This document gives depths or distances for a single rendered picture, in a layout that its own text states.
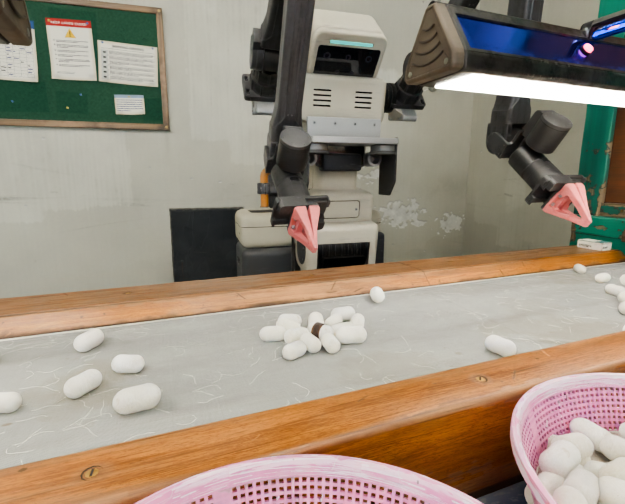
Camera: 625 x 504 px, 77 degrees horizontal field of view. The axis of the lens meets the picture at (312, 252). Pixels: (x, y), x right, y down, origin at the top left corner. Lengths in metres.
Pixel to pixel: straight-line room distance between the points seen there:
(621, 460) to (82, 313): 0.59
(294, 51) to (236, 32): 1.91
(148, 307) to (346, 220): 0.74
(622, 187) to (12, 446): 1.22
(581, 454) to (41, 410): 0.44
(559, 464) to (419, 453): 0.10
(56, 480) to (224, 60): 2.45
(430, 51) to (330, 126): 0.72
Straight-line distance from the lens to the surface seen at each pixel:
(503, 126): 0.95
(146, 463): 0.30
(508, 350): 0.50
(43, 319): 0.63
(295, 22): 0.76
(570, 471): 0.37
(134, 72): 2.57
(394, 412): 0.33
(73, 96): 2.61
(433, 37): 0.46
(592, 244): 1.17
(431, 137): 3.00
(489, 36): 0.49
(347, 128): 1.17
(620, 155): 1.24
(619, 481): 0.36
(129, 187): 2.55
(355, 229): 1.17
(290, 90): 0.78
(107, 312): 0.62
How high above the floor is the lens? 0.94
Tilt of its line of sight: 11 degrees down
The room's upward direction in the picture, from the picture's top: straight up
